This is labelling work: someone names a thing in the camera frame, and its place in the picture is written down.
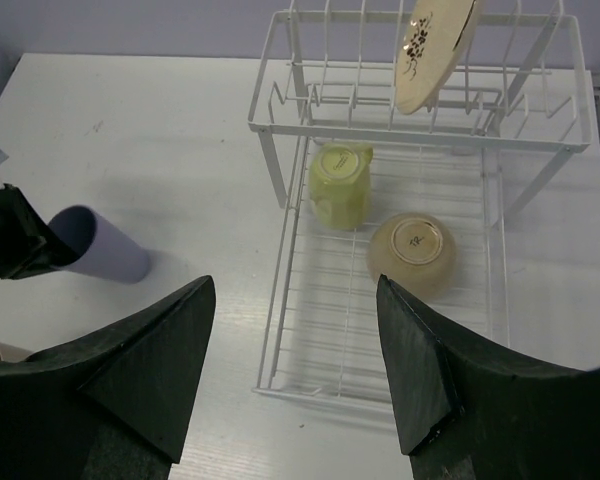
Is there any white wire dish rack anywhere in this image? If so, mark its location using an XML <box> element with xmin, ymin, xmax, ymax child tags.
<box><xmin>248</xmin><ymin>1</ymin><xmax>592</xmax><ymax>405</ymax></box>

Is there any cream floral plate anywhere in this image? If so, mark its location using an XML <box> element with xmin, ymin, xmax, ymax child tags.
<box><xmin>395</xmin><ymin>0</ymin><xmax>485</xmax><ymax>115</ymax></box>

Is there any purple plastic cup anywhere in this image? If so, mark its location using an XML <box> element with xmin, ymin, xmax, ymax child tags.
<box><xmin>48</xmin><ymin>205</ymin><xmax>151</xmax><ymax>284</ymax></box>

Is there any yellow-green mug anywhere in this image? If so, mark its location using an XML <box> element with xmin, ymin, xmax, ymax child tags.
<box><xmin>308</xmin><ymin>143</ymin><xmax>374</xmax><ymax>231</ymax></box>

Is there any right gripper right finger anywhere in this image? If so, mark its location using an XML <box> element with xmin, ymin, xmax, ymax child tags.
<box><xmin>376</xmin><ymin>277</ymin><xmax>600</xmax><ymax>479</ymax></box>

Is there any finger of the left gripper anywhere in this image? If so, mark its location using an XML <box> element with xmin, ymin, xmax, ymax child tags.
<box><xmin>0</xmin><ymin>184</ymin><xmax>78</xmax><ymax>280</ymax></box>

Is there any white ceramic bowl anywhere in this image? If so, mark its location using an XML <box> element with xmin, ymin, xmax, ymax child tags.
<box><xmin>366</xmin><ymin>212</ymin><xmax>457</xmax><ymax>301</ymax></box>

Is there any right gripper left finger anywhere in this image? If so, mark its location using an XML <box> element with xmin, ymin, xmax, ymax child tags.
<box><xmin>0</xmin><ymin>275</ymin><xmax>215</xmax><ymax>479</ymax></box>

